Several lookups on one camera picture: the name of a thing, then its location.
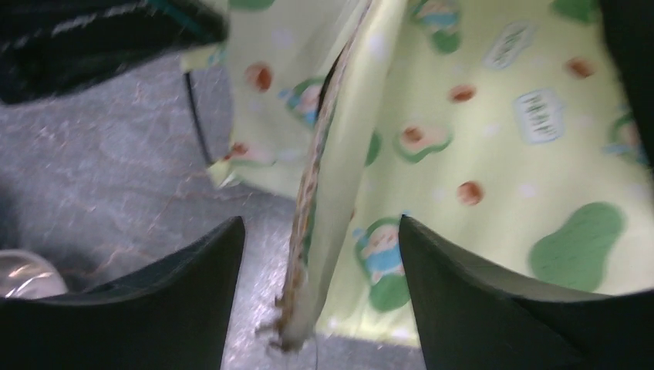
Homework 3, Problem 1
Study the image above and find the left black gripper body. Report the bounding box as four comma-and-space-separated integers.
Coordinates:
1, 1, 229, 105

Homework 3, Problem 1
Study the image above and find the steel bowl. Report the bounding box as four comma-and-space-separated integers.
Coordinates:
1, 249, 69, 300

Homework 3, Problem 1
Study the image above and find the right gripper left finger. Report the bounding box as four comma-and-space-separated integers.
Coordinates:
1, 217, 245, 369

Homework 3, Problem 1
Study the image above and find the green avocado print mat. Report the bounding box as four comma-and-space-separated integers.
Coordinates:
275, 1, 653, 350

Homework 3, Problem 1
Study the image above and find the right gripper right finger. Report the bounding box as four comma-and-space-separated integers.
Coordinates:
399, 216, 653, 369

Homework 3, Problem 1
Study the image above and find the green avocado pet tent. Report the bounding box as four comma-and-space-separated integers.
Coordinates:
181, 0, 368, 198

